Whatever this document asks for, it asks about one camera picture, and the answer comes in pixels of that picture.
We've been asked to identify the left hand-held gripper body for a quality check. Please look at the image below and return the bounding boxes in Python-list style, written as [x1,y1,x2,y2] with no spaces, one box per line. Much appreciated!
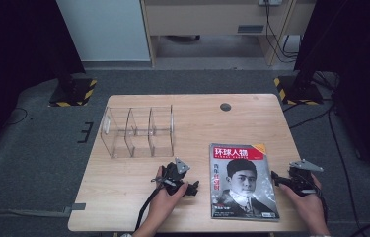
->
[152,157,191,197]

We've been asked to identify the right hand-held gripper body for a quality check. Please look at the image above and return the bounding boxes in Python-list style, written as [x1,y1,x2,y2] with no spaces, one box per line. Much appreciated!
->
[286,159,325,198]

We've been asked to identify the portrait cover magazine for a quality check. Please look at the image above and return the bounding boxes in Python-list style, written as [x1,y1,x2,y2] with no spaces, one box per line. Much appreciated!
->
[208,142,280,222]

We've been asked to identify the clear acrylic file rack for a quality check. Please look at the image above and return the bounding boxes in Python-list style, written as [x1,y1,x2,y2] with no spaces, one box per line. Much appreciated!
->
[99,104,176,160]

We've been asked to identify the person's right hand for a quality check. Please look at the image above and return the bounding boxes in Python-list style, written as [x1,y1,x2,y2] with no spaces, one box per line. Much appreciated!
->
[278,173,329,229]

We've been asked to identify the person's left hand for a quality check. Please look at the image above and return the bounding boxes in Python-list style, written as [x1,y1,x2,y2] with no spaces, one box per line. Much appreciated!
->
[145,165,189,229]

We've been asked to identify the black stand with striped base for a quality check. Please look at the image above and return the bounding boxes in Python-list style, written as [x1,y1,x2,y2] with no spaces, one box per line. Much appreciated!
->
[48,73,98,108]
[273,72,325,107]

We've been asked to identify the black curtain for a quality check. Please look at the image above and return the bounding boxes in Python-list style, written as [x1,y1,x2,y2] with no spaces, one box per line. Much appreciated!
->
[293,0,370,189]
[0,0,87,167]

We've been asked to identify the grey desk vent label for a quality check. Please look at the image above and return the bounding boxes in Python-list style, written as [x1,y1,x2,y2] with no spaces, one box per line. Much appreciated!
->
[237,24,265,35]

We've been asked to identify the white panel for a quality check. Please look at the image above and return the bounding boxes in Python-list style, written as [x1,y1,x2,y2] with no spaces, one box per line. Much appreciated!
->
[55,0,151,62]

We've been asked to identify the beige wooden desk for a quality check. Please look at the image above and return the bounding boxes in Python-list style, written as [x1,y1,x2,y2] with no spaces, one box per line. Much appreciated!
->
[139,0,317,68]

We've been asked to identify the right hand-held gripper black cable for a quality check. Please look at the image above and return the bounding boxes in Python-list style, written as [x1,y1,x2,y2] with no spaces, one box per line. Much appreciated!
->
[313,182,331,225]

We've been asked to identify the hand-held gripper black cable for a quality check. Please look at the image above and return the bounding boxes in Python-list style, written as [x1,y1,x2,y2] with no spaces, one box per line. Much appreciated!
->
[134,177,174,232]
[313,182,331,225]

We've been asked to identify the left hand-held gripper black cable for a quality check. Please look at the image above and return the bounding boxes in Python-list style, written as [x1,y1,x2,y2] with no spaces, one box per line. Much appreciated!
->
[134,177,174,232]

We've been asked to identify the black desk cables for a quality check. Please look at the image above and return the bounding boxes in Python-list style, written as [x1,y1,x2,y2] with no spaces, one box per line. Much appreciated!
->
[263,3,302,64]

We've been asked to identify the thin black floor cable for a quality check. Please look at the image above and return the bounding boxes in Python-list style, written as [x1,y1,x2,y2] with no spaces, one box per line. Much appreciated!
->
[4,107,29,128]

